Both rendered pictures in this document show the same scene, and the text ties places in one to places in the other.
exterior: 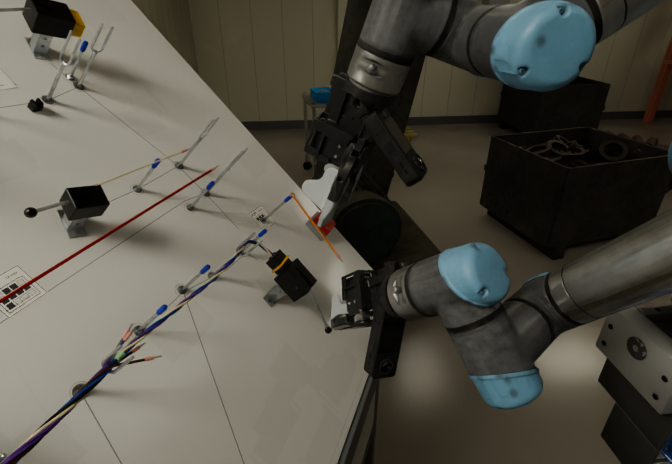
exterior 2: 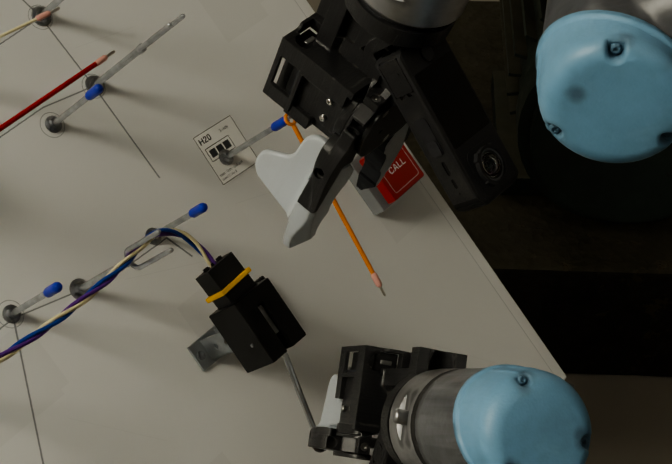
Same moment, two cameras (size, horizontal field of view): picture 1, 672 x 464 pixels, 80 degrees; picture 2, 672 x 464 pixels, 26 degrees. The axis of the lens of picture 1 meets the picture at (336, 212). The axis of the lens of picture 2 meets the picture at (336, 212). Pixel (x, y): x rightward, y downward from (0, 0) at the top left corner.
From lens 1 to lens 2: 48 cm
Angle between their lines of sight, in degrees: 18
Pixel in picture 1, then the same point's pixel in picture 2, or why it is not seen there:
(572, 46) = (638, 107)
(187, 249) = (34, 224)
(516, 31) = (546, 61)
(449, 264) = (468, 403)
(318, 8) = not seen: outside the picture
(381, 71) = not seen: outside the picture
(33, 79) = not seen: outside the picture
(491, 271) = (541, 435)
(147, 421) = not seen: outside the picture
